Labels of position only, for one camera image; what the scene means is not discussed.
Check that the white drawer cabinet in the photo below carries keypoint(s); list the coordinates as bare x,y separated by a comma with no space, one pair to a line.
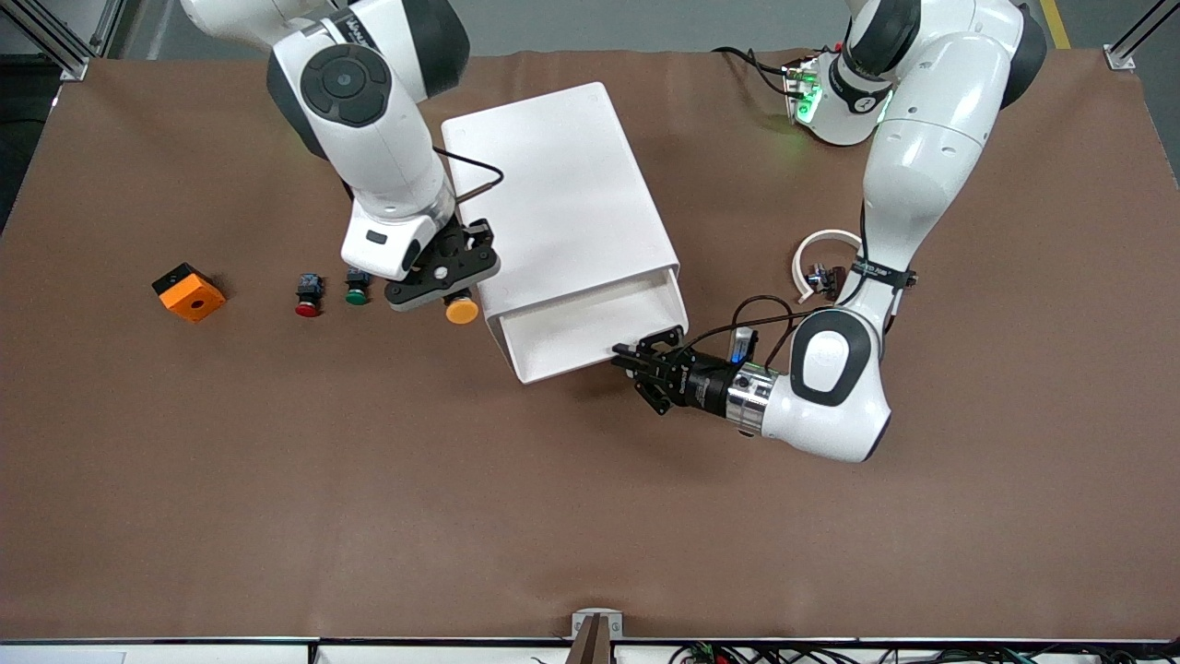
553,184

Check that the yellow push button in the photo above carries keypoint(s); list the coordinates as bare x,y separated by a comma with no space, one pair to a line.
462,312

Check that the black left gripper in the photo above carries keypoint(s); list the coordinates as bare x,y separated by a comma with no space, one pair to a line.
702,385

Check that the brown table mat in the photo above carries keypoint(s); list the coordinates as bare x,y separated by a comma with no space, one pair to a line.
277,507

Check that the grey metal bracket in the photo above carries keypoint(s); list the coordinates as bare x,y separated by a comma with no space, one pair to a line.
581,622

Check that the red push button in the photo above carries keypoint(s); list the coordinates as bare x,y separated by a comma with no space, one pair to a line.
309,302

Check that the orange box with hole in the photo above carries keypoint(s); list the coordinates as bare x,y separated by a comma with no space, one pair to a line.
189,295

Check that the aluminium frame profile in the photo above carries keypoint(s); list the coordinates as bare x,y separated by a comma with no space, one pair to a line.
74,65
1120,57

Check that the dark brown block with clip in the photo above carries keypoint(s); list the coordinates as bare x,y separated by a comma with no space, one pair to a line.
827,279

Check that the green push button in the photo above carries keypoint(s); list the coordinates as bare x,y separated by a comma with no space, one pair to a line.
357,293

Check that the white plastic drawer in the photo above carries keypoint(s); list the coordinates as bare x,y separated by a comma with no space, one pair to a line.
572,332

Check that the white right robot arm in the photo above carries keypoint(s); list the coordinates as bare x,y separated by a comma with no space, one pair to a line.
387,166

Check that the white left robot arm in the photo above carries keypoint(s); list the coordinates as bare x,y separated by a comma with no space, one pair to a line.
931,157

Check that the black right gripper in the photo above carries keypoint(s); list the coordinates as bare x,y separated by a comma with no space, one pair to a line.
447,243

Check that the brown wedge post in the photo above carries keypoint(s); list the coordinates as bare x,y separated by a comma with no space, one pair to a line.
592,646

